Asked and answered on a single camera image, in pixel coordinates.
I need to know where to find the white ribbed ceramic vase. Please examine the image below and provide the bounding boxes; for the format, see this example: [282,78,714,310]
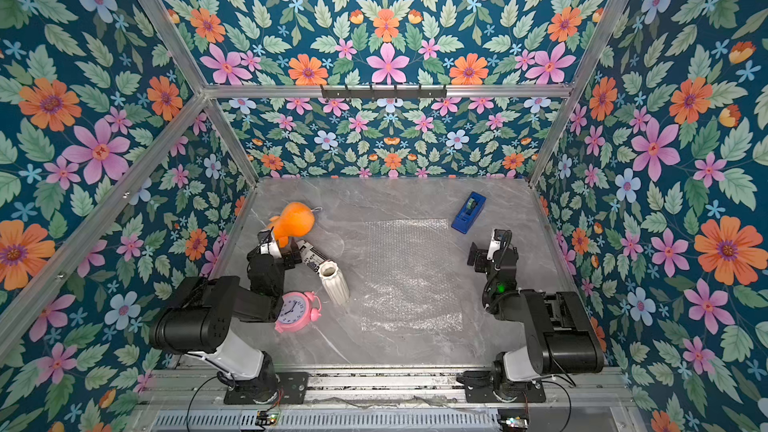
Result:
[318,260,350,306]

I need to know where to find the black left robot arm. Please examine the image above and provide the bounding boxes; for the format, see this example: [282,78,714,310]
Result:
[149,230,301,403]

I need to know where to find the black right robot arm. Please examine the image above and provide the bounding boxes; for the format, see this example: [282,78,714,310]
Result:
[456,229,605,403]

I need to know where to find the black white patterned can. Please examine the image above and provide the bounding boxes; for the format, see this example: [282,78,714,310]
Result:
[296,240,329,272]

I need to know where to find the orange whale toy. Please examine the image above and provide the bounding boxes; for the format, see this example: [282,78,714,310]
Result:
[269,202,315,248]

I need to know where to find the blue rectangular box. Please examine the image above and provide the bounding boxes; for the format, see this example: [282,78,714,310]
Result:
[451,192,486,234]

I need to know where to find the pink alarm clock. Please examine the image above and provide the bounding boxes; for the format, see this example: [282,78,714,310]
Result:
[275,292,322,334]

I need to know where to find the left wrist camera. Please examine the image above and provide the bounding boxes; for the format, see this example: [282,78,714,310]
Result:
[257,229,282,259]

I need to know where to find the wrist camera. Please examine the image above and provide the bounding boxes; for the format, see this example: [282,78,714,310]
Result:
[486,231,506,261]
[257,229,282,259]

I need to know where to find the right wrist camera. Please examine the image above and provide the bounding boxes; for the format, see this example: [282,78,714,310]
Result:
[486,231,506,261]

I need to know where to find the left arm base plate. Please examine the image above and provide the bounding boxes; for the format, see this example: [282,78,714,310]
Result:
[223,372,309,406]

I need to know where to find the white perforated cable tray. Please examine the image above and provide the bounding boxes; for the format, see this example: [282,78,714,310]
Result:
[151,409,501,431]

